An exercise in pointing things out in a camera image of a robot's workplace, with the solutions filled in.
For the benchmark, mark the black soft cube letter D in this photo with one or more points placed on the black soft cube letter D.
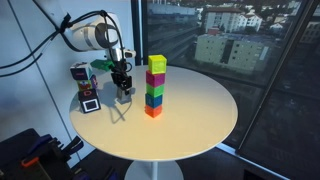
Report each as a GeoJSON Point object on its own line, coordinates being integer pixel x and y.
{"type": "Point", "coordinates": [90, 104]}

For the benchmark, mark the magenta block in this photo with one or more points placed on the magenta block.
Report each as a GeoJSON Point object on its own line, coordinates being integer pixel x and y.
{"type": "Point", "coordinates": [155, 78]}

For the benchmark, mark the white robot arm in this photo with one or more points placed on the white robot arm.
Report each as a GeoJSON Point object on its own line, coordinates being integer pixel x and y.
{"type": "Point", "coordinates": [90, 33]}

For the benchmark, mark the soft cube with orange face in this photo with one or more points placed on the soft cube with orange face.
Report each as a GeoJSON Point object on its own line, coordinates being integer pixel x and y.
{"type": "Point", "coordinates": [85, 84]}

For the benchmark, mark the black equipment case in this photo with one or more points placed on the black equipment case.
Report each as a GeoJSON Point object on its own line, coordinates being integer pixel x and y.
{"type": "Point", "coordinates": [20, 160]}

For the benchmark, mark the gray block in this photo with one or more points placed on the gray block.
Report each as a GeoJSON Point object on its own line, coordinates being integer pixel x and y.
{"type": "Point", "coordinates": [124, 97]}

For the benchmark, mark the blue block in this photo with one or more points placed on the blue block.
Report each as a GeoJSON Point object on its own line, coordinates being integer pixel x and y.
{"type": "Point", "coordinates": [153, 100]}

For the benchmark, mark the blue clamp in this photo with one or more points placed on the blue clamp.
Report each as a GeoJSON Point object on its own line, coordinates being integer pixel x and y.
{"type": "Point", "coordinates": [40, 141]}

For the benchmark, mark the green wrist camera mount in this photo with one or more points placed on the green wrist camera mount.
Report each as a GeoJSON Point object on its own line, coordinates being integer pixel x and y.
{"type": "Point", "coordinates": [101, 64]}

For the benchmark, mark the orange block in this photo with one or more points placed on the orange block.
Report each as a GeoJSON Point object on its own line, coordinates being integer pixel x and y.
{"type": "Point", "coordinates": [153, 111]}

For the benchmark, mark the dark window frame post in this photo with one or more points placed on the dark window frame post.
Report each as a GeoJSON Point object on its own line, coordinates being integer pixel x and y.
{"type": "Point", "coordinates": [137, 26]}
{"type": "Point", "coordinates": [276, 76]}

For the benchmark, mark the yellow block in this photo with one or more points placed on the yellow block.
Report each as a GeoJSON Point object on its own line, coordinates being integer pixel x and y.
{"type": "Point", "coordinates": [157, 64]}

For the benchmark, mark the pale apartment building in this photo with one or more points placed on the pale apartment building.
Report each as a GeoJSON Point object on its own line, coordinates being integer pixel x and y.
{"type": "Point", "coordinates": [230, 53]}

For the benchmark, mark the green block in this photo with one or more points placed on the green block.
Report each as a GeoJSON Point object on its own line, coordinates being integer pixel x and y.
{"type": "Point", "coordinates": [155, 90]}

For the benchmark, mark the white table pedestal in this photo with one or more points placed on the white table pedestal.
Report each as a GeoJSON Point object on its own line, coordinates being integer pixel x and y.
{"type": "Point", "coordinates": [154, 170]}

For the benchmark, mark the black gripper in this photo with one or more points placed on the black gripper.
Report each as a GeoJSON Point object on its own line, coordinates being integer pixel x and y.
{"type": "Point", "coordinates": [120, 75]}

